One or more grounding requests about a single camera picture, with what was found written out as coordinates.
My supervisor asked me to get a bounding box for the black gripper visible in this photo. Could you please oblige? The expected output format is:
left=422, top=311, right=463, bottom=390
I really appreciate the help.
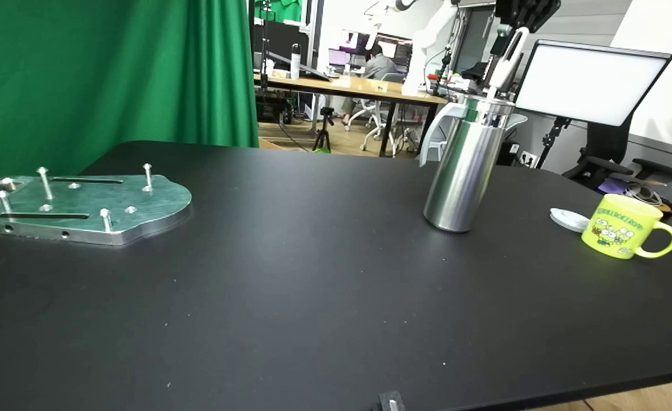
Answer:
left=494, top=0, right=565, bottom=39

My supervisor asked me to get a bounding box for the stainless steel flask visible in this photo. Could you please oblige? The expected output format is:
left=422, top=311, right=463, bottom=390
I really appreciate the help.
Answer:
left=421, top=93, right=519, bottom=236

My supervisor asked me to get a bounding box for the large white display screen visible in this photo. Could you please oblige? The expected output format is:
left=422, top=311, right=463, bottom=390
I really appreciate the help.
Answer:
left=515, top=39, right=672, bottom=131

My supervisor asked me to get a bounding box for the seated person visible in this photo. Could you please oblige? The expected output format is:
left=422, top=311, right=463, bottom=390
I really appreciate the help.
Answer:
left=364, top=44, right=409, bottom=81

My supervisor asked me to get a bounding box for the long wooden desk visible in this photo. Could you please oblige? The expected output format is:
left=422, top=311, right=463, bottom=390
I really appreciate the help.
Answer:
left=261, top=70, right=451, bottom=159

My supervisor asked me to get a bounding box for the yellow-green ceramic mug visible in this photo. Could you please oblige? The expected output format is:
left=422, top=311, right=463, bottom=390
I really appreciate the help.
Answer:
left=577, top=192, right=672, bottom=263

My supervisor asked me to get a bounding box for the small black tripod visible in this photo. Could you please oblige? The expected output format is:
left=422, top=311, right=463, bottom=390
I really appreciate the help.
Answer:
left=310, top=105, right=336, bottom=152

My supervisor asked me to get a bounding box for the white bottle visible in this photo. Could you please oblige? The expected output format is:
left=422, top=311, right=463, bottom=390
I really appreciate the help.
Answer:
left=288, top=44, right=303, bottom=81

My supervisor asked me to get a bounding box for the green hanging cloth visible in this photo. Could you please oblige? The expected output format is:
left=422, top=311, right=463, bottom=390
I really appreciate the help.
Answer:
left=261, top=0, right=308, bottom=24

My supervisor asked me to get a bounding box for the green curtain backdrop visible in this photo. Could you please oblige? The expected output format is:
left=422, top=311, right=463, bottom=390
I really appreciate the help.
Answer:
left=0, top=0, right=261, bottom=189

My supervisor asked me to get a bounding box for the grey metal mounting plate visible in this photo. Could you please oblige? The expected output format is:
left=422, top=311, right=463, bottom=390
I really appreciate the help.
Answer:
left=0, top=171, right=193, bottom=252

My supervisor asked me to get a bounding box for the tall silver bolt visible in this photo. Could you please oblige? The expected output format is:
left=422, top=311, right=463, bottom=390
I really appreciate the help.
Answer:
left=33, top=164, right=55, bottom=204

